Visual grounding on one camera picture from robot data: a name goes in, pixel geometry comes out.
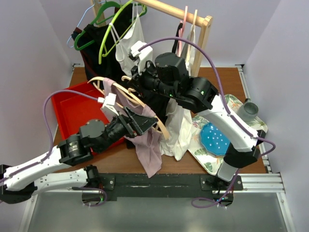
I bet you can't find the red plastic bin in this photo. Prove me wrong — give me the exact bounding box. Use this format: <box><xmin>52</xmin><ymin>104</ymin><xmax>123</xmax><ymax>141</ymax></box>
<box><xmin>50</xmin><ymin>81</ymin><xmax>126</xmax><ymax>145</ymax></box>

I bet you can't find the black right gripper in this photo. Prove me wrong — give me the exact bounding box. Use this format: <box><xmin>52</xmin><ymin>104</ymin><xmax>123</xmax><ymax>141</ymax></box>
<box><xmin>128</xmin><ymin>58</ymin><xmax>178</xmax><ymax>99</ymax></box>

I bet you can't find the light blue wire hanger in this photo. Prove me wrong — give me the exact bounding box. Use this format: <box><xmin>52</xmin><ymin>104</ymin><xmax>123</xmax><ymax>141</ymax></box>
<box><xmin>66</xmin><ymin>0</ymin><xmax>107</xmax><ymax>48</ymax></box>

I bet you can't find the grey mug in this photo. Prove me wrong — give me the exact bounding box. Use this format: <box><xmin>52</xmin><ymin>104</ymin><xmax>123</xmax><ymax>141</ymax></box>
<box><xmin>237</xmin><ymin>98</ymin><xmax>259</xmax><ymax>122</ymax></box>

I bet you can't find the wooden clothes rack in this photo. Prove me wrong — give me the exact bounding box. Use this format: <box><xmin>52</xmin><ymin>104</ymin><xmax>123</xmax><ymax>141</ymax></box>
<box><xmin>98</xmin><ymin>0</ymin><xmax>212</xmax><ymax>77</ymax></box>

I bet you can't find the white tank top right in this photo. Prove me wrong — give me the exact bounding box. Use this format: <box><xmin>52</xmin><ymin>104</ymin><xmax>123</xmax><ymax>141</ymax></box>
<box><xmin>159</xmin><ymin>25</ymin><xmax>196</xmax><ymax>161</ymax></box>

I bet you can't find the pink tank top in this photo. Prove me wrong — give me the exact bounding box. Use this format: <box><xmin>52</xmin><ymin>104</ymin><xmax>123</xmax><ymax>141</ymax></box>
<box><xmin>103</xmin><ymin>78</ymin><xmax>162</xmax><ymax>178</ymax></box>

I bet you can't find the white tank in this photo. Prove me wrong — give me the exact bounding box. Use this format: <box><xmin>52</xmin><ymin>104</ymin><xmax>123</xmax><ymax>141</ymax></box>
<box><xmin>115</xmin><ymin>2</ymin><xmax>144</xmax><ymax>77</ymax></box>
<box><xmin>159</xmin><ymin>25</ymin><xmax>196</xmax><ymax>161</ymax></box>

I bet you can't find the white tank top left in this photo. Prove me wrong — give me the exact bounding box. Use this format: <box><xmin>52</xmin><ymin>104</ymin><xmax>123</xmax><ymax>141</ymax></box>
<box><xmin>115</xmin><ymin>2</ymin><xmax>144</xmax><ymax>77</ymax></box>

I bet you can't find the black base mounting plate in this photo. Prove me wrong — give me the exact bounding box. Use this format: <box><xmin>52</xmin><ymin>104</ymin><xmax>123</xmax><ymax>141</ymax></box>
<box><xmin>72</xmin><ymin>173</ymin><xmax>243</xmax><ymax>201</ymax></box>

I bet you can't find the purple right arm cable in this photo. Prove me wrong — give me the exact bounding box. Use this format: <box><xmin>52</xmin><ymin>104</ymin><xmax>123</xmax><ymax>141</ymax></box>
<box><xmin>139</xmin><ymin>37</ymin><xmax>276</xmax><ymax>209</ymax></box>

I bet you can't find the beige hanger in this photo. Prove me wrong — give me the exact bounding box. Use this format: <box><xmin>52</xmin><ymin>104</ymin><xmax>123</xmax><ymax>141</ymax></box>
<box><xmin>88</xmin><ymin>76</ymin><xmax>170</xmax><ymax>139</ymax></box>
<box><xmin>185</xmin><ymin>9</ymin><xmax>198</xmax><ymax>74</ymax></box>

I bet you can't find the blue dotted plate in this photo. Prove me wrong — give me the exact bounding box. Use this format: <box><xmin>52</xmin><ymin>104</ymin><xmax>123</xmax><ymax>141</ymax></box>
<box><xmin>200</xmin><ymin>122</ymin><xmax>230</xmax><ymax>156</ymax></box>

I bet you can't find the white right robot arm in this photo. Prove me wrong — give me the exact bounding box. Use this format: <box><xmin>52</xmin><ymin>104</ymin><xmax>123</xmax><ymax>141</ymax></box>
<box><xmin>128</xmin><ymin>52</ymin><xmax>266</xmax><ymax>190</ymax></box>

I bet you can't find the floral tray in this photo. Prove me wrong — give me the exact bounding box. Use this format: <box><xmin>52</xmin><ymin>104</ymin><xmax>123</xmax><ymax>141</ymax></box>
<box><xmin>188</xmin><ymin>94</ymin><xmax>268</xmax><ymax>176</ymax></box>

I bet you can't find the lime green hanger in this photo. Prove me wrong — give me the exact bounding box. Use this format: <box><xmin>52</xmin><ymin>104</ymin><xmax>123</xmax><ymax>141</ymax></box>
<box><xmin>98</xmin><ymin>0</ymin><xmax>148</xmax><ymax>65</ymax></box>

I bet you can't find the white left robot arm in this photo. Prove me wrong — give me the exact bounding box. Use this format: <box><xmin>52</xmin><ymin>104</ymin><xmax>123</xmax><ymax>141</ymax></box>
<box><xmin>0</xmin><ymin>107</ymin><xmax>158</xmax><ymax>204</ymax></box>

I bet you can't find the dark navy hanging garment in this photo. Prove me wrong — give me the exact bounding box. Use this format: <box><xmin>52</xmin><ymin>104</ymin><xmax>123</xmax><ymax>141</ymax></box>
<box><xmin>72</xmin><ymin>3</ymin><xmax>132</xmax><ymax>86</ymax></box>

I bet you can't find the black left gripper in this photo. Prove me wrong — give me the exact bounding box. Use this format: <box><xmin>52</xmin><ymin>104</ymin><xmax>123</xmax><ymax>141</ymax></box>
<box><xmin>97</xmin><ymin>105</ymin><xmax>159</xmax><ymax>153</ymax></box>

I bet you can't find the dark green hanger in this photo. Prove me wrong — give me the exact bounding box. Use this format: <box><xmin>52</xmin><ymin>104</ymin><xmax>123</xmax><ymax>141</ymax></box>
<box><xmin>71</xmin><ymin>0</ymin><xmax>122</xmax><ymax>51</ymax></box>

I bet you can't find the black tank top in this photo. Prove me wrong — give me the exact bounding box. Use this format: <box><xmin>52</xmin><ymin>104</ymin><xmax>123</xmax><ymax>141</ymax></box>
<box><xmin>125</xmin><ymin>23</ymin><xmax>184</xmax><ymax>149</ymax></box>

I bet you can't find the pink hanger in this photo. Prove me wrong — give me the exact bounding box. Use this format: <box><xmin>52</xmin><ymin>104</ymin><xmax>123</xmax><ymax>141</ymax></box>
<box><xmin>176</xmin><ymin>5</ymin><xmax>188</xmax><ymax>56</ymax></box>

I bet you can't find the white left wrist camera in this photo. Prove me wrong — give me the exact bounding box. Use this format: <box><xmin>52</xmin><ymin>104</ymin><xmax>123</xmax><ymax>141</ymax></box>
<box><xmin>98</xmin><ymin>93</ymin><xmax>119</xmax><ymax>116</ymax></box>

